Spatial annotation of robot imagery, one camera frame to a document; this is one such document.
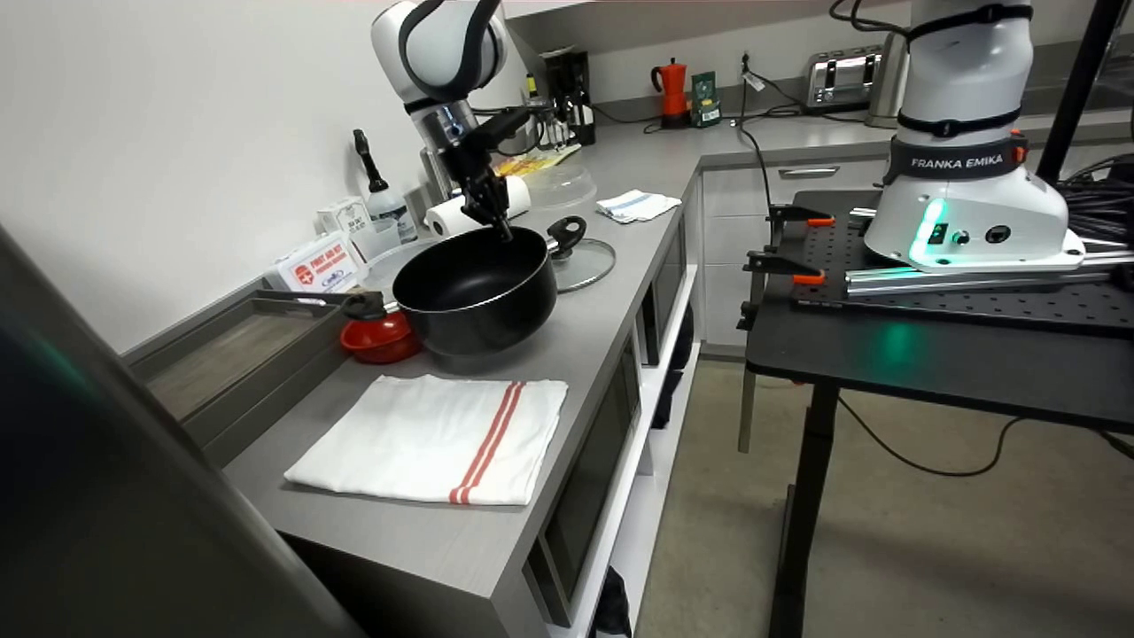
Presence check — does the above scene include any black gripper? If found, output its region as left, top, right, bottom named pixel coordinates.
left=418, top=100, right=537, bottom=245

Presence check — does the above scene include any black cooking pot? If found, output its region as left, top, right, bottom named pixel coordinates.
left=351, top=213, right=590, bottom=376

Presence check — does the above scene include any red coffee pot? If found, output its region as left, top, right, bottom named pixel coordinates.
left=648, top=52, right=695, bottom=129

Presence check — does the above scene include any white paper towel roll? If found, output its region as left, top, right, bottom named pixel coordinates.
left=422, top=173, right=536, bottom=241

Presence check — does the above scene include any yellow cloth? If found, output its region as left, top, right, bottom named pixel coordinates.
left=492, top=140, right=584, bottom=186

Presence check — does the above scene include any spray bottle black trigger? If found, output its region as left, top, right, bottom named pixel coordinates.
left=351, top=123, right=412, bottom=250

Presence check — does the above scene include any glass lid black knob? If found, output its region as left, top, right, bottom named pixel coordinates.
left=544, top=233, right=621, bottom=297

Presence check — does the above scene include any black coffee machine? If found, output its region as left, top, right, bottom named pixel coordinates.
left=536, top=47, right=598, bottom=154

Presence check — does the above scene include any blue-striped white towel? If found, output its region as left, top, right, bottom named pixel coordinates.
left=596, top=188, right=683, bottom=228

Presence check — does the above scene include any white carton box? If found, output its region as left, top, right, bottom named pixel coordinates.
left=316, top=195, right=375, bottom=241

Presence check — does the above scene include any grey counter cabinet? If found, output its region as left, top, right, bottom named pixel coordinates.
left=224, top=103, right=1134, bottom=638

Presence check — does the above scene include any red bowl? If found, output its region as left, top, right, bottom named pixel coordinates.
left=335, top=309, right=425, bottom=368

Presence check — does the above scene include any red white sign card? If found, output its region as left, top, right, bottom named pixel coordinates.
left=277, top=232, right=367, bottom=297

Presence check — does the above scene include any green box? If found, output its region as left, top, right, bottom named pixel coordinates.
left=686, top=68, right=721, bottom=133

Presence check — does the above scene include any red-striped white towel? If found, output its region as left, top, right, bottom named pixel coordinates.
left=279, top=371, right=569, bottom=512

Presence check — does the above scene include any built-in black microwave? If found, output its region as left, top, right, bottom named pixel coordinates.
left=523, top=350, right=648, bottom=595

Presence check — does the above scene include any grey metal tray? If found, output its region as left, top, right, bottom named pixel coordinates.
left=119, top=284, right=387, bottom=471

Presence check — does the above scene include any steel toaster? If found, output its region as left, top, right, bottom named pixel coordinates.
left=804, top=47, right=888, bottom=113

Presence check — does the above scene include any black breadboard robot table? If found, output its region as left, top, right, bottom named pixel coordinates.
left=740, top=188, right=1134, bottom=638

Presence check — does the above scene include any black stand pole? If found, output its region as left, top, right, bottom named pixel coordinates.
left=1033, top=0, right=1134, bottom=188

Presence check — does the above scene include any black appliance cable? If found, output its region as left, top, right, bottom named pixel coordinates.
left=728, top=51, right=787, bottom=219

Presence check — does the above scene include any orange-handled black clamp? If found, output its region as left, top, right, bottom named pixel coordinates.
left=740, top=250, right=829, bottom=293
left=766, top=204, right=842, bottom=233

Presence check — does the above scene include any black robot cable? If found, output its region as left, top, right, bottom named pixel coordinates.
left=820, top=0, right=911, bottom=47

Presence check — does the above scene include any aluminium rail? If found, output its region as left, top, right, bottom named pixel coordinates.
left=842, top=250, right=1134, bottom=297

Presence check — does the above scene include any thin black power cable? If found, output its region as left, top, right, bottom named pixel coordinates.
left=831, top=392, right=1031, bottom=481

